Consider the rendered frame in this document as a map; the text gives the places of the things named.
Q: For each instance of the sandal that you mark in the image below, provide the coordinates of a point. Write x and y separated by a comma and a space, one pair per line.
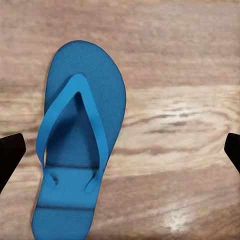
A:
84, 109

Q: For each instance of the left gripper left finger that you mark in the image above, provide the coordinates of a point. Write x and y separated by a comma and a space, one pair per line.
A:
12, 150

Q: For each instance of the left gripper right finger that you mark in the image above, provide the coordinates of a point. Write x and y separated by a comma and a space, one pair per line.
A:
232, 149

